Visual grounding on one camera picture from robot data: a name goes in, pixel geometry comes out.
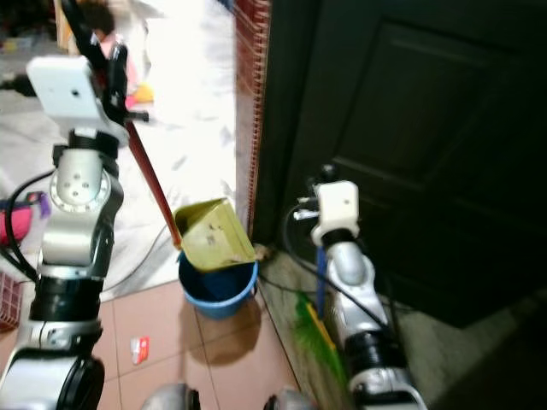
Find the small child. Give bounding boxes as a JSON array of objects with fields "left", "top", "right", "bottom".
[{"left": 89, "top": 0, "right": 151, "bottom": 104}]

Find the green dustpan with red handle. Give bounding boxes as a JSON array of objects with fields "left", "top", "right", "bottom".
[{"left": 123, "top": 119, "right": 258, "bottom": 275}]

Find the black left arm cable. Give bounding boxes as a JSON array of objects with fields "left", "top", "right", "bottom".
[{"left": 0, "top": 75, "right": 57, "bottom": 284}]

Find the grey robot leg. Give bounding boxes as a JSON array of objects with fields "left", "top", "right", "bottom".
[
  {"left": 140, "top": 383, "right": 203, "bottom": 410},
  {"left": 264, "top": 389, "right": 318, "bottom": 410}
]

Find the green broom with blue handle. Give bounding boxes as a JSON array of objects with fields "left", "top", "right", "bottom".
[{"left": 294, "top": 245, "right": 348, "bottom": 387}]

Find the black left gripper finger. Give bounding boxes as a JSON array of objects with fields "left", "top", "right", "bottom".
[
  {"left": 103, "top": 50, "right": 131, "bottom": 93},
  {"left": 61, "top": 0, "right": 109, "bottom": 67}
]

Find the red brick tile trim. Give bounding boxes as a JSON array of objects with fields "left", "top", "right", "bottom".
[
  {"left": 233, "top": 0, "right": 273, "bottom": 240},
  {"left": 0, "top": 271, "right": 26, "bottom": 331}
]

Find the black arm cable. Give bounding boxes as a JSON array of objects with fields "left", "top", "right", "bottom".
[
  {"left": 281, "top": 203, "right": 391, "bottom": 331},
  {"left": 0, "top": 75, "right": 57, "bottom": 284}
]

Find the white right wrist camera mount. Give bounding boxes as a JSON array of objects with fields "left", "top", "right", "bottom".
[{"left": 309, "top": 180, "right": 361, "bottom": 245}]

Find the red snack wrapper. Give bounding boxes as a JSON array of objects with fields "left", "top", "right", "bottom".
[{"left": 130, "top": 335, "right": 151, "bottom": 366}]

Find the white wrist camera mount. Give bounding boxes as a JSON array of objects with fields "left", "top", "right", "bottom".
[
  {"left": 25, "top": 55, "right": 118, "bottom": 143},
  {"left": 309, "top": 180, "right": 361, "bottom": 245}
]

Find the pink toy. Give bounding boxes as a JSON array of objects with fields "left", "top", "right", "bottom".
[{"left": 0, "top": 191, "right": 50, "bottom": 249}]

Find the dark panelled door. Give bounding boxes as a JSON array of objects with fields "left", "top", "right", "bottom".
[{"left": 251, "top": 0, "right": 547, "bottom": 331}]

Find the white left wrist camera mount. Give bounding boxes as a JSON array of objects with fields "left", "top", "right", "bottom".
[{"left": 25, "top": 55, "right": 118, "bottom": 143}]

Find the grey right robot leg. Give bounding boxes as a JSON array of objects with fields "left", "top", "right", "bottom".
[{"left": 264, "top": 389, "right": 318, "bottom": 410}]

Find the blue plastic bucket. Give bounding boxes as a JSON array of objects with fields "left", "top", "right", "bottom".
[{"left": 177, "top": 252, "right": 260, "bottom": 320}]

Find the grey left robot leg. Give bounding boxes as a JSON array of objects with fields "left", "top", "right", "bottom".
[{"left": 140, "top": 383, "right": 203, "bottom": 410}]

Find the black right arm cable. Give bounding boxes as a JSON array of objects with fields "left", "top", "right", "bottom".
[{"left": 281, "top": 203, "right": 391, "bottom": 331}]

